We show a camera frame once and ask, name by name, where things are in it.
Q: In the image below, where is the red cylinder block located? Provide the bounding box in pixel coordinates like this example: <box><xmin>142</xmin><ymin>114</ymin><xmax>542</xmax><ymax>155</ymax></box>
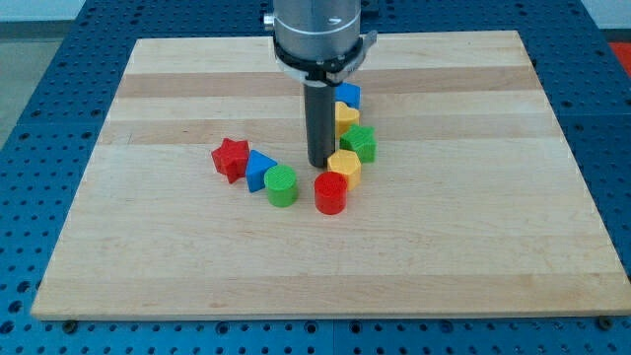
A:
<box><xmin>314</xmin><ymin>172</ymin><xmax>347</xmax><ymax>215</ymax></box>

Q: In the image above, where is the yellow hexagon block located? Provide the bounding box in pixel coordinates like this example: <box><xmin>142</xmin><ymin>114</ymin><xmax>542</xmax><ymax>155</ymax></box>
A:
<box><xmin>327</xmin><ymin>150</ymin><xmax>362</xmax><ymax>191</ymax></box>

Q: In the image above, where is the green cylinder block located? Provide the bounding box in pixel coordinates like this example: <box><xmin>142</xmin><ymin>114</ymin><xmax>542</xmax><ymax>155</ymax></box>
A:
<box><xmin>263</xmin><ymin>165</ymin><xmax>298</xmax><ymax>207</ymax></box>

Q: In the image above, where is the green star block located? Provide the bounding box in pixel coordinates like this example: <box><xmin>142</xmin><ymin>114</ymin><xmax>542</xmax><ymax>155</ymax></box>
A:
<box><xmin>339</xmin><ymin>124</ymin><xmax>377</xmax><ymax>163</ymax></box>

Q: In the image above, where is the blue triangle block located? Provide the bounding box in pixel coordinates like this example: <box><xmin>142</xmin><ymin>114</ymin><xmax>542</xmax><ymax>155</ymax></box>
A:
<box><xmin>245</xmin><ymin>150</ymin><xmax>277</xmax><ymax>193</ymax></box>

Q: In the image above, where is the yellow heart block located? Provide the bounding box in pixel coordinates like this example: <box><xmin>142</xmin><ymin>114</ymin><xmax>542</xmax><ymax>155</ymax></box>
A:
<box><xmin>335</xmin><ymin>102</ymin><xmax>361</xmax><ymax>138</ymax></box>

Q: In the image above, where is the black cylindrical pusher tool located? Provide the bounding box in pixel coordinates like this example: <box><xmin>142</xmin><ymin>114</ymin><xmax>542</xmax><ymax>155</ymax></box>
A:
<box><xmin>304</xmin><ymin>85</ymin><xmax>335</xmax><ymax>168</ymax></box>

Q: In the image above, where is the red star block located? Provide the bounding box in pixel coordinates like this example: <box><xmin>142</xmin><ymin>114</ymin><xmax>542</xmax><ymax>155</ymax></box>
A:
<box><xmin>211</xmin><ymin>138</ymin><xmax>249</xmax><ymax>183</ymax></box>

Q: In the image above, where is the blue cube block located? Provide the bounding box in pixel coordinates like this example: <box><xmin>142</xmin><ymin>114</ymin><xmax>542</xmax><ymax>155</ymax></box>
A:
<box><xmin>335</xmin><ymin>83</ymin><xmax>362</xmax><ymax>109</ymax></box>

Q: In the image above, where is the wooden board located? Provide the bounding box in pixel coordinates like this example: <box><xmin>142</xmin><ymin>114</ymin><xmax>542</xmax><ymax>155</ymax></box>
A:
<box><xmin>32</xmin><ymin>31</ymin><xmax>630</xmax><ymax>320</ymax></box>

